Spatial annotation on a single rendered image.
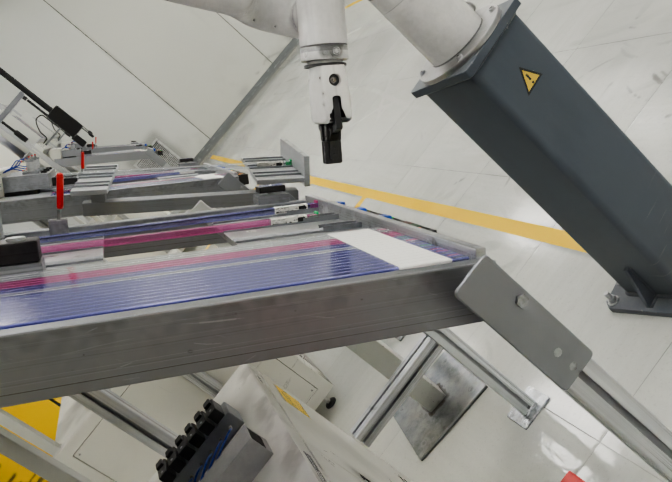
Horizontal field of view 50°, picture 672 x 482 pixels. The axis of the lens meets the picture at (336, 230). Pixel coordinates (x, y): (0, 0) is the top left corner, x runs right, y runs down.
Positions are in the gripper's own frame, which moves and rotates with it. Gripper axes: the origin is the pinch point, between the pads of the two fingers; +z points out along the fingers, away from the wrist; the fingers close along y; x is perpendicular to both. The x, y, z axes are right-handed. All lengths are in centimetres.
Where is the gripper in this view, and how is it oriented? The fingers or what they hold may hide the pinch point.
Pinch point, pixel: (331, 152)
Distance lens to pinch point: 128.7
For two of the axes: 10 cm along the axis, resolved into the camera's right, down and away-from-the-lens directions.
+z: 0.8, 9.8, 1.6
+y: -3.1, -1.3, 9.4
